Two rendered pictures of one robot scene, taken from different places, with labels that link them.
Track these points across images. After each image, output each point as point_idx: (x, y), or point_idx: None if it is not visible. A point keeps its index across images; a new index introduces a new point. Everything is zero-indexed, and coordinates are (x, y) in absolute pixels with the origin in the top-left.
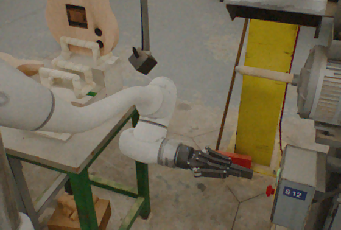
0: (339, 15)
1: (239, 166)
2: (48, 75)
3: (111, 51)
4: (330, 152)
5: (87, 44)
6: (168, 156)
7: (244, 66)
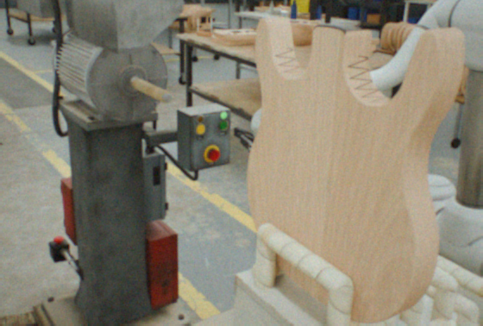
0: None
1: (241, 130)
2: None
3: (255, 264)
4: (107, 161)
5: None
6: None
7: (164, 90)
